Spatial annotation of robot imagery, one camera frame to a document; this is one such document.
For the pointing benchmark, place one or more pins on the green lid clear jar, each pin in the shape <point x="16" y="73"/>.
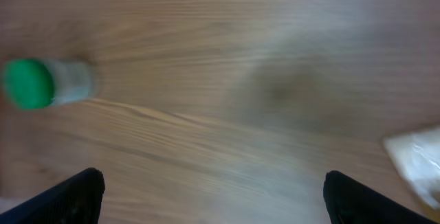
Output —
<point x="36" y="83"/>

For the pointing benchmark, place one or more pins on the beige plastic pouch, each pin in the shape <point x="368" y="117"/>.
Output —
<point x="415" y="155"/>

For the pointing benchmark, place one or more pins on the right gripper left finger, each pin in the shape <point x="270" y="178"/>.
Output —
<point x="76" y="200"/>

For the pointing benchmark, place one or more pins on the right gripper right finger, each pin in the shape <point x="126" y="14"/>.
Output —
<point x="350" y="202"/>

